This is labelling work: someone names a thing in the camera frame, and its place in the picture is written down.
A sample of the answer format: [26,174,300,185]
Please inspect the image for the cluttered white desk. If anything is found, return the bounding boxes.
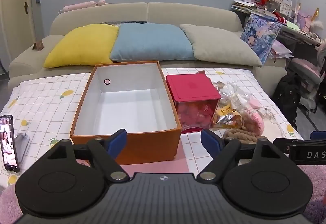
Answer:
[231,0,326,61]

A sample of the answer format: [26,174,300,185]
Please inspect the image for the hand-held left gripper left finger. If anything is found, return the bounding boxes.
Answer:
[47,129,129,182]

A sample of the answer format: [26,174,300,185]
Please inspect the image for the beige fabric sofa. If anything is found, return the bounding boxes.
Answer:
[8,2,288,90]

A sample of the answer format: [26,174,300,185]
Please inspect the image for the black backpack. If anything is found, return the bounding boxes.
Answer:
[272,73,302,125]

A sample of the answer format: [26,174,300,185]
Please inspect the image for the clear container with red lid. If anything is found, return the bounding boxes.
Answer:
[166,73,221,134]

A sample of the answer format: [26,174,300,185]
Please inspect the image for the beige braided rope toy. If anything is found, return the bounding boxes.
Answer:
[223,128,268,143]

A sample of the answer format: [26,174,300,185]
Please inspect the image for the striped grey cushion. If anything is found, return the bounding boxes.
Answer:
[100,20,148,27]

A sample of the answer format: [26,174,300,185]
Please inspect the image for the pink bolster pillow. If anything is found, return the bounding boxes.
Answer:
[58,0,106,14]

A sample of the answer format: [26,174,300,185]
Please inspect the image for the yellow pillow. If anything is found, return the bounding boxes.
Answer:
[43,24,120,68]

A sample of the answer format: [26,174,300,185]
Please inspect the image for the small pink round pad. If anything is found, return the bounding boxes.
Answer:
[248,98,262,110]

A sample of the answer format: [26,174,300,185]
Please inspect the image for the cream door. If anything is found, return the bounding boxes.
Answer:
[0,0,44,66]

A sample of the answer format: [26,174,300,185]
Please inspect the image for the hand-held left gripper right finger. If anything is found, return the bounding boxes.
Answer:
[196,128,285,182]

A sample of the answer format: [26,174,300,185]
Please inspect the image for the beige pillow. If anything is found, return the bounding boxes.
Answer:
[180,24,263,67]

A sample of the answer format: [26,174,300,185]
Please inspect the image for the white unicorn plush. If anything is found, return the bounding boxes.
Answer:
[297,7,324,34]

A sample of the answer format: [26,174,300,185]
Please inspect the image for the pink folder stack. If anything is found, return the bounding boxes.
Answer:
[269,42,294,59]

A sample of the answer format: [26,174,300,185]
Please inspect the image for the clear plastic snack bag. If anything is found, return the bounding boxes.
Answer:
[211,80,256,129]

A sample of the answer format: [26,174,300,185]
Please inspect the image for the light blue pillow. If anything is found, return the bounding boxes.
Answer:
[110,22,198,62]

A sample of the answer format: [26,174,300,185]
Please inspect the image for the lemon print checked tablecloth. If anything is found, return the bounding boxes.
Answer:
[0,67,305,189]

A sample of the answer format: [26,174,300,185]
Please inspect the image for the pink knitted toy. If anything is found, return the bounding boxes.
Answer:
[241,107,265,137]

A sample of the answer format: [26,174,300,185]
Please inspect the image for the orange cardboard box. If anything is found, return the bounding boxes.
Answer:
[70,61,182,165]

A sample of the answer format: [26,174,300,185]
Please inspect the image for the pink desk chair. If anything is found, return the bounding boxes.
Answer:
[290,43,326,115]

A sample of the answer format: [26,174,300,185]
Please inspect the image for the pink table mat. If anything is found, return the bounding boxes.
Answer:
[76,135,197,174]

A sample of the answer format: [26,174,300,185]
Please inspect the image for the cartoon print pillow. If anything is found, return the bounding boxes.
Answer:
[240,13,283,59]

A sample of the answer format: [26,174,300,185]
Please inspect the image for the black smartphone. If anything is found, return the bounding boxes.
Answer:
[0,115,20,173]

